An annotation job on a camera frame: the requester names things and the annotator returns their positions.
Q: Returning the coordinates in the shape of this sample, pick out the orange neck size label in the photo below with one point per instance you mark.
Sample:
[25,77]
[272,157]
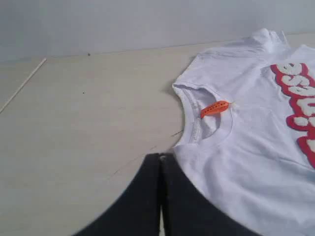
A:
[215,108]

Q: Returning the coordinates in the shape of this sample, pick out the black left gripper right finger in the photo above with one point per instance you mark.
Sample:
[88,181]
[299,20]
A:
[186,212]

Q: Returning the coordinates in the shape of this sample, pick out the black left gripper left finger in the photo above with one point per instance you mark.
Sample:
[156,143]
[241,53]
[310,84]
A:
[137,211]

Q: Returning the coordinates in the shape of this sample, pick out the thin white stick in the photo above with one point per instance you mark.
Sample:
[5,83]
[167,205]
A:
[22,85]

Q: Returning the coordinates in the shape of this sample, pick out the white t-shirt red lettering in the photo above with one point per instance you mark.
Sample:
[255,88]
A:
[256,160]

